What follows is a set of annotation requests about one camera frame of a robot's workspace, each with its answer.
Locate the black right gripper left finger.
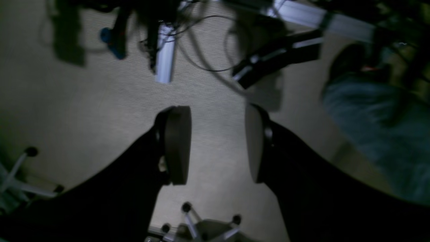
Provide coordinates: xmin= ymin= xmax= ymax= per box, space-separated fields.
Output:
xmin=154 ymin=106 xmax=192 ymax=185

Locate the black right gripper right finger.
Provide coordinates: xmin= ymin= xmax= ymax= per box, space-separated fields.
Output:
xmin=245 ymin=103 xmax=273 ymax=184

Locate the blue clamp on floor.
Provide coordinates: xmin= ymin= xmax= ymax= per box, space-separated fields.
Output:
xmin=100 ymin=27 xmax=127 ymax=59

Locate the office chair base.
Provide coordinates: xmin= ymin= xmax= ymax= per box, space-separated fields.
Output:
xmin=145 ymin=202 xmax=255 ymax=242

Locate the person leg in jeans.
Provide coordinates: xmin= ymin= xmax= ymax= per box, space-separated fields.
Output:
xmin=322 ymin=73 xmax=430 ymax=206

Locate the black cable loop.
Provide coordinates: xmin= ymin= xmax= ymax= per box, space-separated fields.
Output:
xmin=175 ymin=15 xmax=251 ymax=72

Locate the silver aluminium frame rail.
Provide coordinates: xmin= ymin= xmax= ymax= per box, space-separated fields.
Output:
xmin=268 ymin=0 xmax=375 ymax=43

